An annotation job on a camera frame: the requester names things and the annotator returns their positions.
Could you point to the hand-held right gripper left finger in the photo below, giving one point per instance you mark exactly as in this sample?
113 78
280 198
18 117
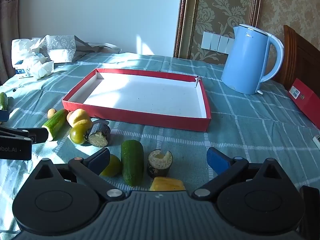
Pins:
100 158

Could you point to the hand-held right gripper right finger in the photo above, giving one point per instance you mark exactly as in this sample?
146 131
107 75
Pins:
217 161

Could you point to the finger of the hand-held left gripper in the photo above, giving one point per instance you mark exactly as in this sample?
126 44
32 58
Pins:
3 116
37 135

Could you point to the green tomato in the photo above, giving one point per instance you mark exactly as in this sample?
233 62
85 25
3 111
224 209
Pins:
113 166
77 135

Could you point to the cut green cucumber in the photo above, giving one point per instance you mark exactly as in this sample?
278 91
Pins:
56 123

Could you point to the small brown potato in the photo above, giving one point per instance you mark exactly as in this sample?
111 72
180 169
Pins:
51 113
70 117

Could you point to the dark green cucumber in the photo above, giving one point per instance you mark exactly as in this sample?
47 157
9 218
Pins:
132 162

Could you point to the yellow bell pepper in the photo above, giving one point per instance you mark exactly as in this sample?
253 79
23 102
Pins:
81 117

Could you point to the yellow pepper piece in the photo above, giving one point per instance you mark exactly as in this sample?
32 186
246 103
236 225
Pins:
166 184

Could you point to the notched eggplant chunk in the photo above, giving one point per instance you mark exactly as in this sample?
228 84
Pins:
158 165

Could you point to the red shallow cardboard tray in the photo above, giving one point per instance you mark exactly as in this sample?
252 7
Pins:
150 97

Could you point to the small green cucumber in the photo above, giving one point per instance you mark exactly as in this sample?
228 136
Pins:
3 101

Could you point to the teal checked tablecloth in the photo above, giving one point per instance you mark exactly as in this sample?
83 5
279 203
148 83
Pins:
250 135

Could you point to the crumpled white tissue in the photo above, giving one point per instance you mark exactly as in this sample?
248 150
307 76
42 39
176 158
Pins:
43 70

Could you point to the white plastic bag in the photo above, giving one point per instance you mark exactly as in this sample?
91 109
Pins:
25 52

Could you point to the grey patterned gift bag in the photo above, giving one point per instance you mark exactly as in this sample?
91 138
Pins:
61 46

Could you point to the patterned curtain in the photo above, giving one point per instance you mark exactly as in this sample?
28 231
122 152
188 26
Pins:
8 17

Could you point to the small white object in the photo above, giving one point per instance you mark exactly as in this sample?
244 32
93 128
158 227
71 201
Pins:
317 141

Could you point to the blue electric kettle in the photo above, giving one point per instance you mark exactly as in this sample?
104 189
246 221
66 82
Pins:
245 62

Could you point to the flat red box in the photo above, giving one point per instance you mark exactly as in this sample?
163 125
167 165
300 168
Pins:
310 105

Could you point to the wooden chair back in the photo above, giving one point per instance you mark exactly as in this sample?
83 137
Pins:
300 60

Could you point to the white wall switch panel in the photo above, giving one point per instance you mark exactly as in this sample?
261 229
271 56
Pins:
215 42

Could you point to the ornate wooden wall frame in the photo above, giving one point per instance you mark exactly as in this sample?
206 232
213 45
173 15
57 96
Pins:
181 17

